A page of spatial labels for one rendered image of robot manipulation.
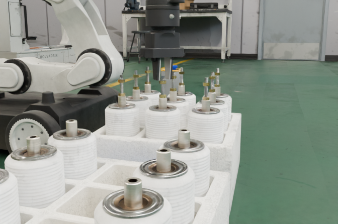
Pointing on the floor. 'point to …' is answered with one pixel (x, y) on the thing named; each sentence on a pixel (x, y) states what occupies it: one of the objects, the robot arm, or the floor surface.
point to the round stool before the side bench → (140, 43)
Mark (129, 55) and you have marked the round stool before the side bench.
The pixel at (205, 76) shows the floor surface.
